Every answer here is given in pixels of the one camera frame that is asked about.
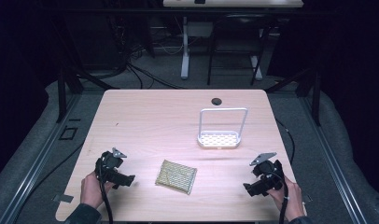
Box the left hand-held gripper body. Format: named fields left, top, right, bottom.
left=94, top=147, right=128, bottom=185

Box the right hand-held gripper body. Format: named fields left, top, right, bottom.
left=248, top=151, right=286, bottom=192

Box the white metal sponge rack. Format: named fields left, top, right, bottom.
left=196, top=107, right=249, bottom=150

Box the person's left hand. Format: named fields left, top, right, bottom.
left=79, top=171, right=116, bottom=210

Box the person's right hand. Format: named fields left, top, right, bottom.
left=266, top=175, right=305, bottom=222

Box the grey tape strip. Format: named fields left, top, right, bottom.
left=52, top=193, right=75, bottom=204

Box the black metal stand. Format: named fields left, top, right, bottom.
left=51, top=18, right=120, bottom=124
left=264, top=66, right=323, bottom=127

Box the black chair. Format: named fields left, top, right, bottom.
left=206, top=12, right=274, bottom=87

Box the white desk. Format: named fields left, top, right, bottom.
left=162, top=0, right=304, bottom=81

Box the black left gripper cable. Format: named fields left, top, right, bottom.
left=97, top=158, right=115, bottom=224

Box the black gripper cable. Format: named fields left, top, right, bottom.
left=97, top=158, right=115, bottom=224
left=265, top=173, right=290, bottom=224

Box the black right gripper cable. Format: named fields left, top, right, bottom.
left=265, top=173, right=290, bottom=224

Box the black cable beside table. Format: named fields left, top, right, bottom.
left=274, top=119, right=296, bottom=166

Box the metal floor rail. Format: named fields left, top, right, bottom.
left=299, top=94, right=368, bottom=224
left=0, top=92, right=83, bottom=224

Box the black floor cable bundle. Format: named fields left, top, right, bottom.
left=93, top=18, right=186, bottom=91

